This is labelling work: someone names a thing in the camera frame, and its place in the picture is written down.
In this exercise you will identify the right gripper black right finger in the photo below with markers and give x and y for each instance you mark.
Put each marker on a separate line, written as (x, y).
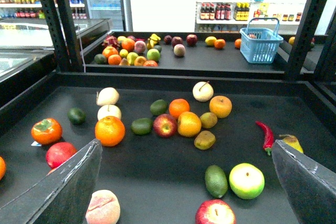
(309, 186)

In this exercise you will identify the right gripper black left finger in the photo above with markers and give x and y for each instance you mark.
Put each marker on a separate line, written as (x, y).
(62, 196)

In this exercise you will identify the large orange near shelf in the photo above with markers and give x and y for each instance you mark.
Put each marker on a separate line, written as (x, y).
(188, 124)

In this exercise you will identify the green apple far shelf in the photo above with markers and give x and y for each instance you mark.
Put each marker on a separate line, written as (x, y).
(153, 54)

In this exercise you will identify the orange beside far lemon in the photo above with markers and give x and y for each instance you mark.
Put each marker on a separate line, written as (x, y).
(219, 44)

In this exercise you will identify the yellow lemon far shelf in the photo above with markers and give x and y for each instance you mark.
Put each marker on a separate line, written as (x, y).
(210, 41)

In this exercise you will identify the pink peach far shelf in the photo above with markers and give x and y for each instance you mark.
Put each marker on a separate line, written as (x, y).
(179, 50)

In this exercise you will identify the pale pink peach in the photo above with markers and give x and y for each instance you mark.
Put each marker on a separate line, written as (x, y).
(104, 207)

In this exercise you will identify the red pomegranate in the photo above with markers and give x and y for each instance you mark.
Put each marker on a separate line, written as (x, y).
(59, 153)

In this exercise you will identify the red chili pepper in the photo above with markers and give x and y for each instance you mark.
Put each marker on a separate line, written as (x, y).
(268, 137)

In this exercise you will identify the bright green apple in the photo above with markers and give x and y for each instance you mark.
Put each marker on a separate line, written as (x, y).
(246, 181)

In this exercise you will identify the orange persimmon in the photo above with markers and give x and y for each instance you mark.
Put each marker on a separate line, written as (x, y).
(46, 131)

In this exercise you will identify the bumpy orange tangerine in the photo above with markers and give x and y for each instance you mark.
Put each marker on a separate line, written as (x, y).
(110, 131)

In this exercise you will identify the green avocado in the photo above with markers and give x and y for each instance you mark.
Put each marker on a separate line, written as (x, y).
(216, 181)

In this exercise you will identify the red apple front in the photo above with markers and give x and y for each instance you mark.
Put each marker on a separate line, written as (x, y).
(215, 211)

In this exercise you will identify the yellow orange apple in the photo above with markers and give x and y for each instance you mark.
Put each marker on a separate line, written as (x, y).
(221, 106)

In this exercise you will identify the red yellow apple centre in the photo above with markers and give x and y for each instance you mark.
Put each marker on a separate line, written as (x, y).
(165, 125)

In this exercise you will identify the white pear with stem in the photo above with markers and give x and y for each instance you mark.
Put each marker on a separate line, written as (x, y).
(203, 91)

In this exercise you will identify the small blue plastic basket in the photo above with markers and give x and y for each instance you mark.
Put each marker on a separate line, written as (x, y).
(260, 45)

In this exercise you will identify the glass top freezer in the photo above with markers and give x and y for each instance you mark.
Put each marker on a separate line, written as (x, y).
(23, 39)

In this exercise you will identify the orange near blue basket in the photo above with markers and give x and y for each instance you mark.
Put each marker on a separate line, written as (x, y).
(237, 43)

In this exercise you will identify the pink dragon fruit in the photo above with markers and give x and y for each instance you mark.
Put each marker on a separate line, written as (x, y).
(111, 40)

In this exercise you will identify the yellow banana bunch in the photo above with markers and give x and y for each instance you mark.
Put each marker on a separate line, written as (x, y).
(153, 40)

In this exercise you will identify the dark red apple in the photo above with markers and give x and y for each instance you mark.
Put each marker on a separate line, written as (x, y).
(191, 40)

